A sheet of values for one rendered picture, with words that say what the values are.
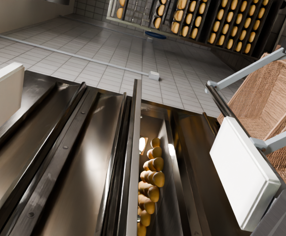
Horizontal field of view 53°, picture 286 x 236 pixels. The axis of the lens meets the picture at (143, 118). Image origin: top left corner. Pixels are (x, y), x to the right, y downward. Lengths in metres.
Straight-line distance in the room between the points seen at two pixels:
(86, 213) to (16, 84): 0.73
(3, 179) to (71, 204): 0.22
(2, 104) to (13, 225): 0.70
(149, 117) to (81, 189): 0.97
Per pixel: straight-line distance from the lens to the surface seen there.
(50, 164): 1.07
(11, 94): 0.18
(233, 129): 0.18
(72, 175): 1.06
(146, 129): 1.88
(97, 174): 1.04
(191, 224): 0.99
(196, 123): 1.75
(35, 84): 1.75
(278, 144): 0.73
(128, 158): 0.91
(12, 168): 1.03
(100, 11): 5.25
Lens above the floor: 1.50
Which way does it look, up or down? 6 degrees down
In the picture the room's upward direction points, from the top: 76 degrees counter-clockwise
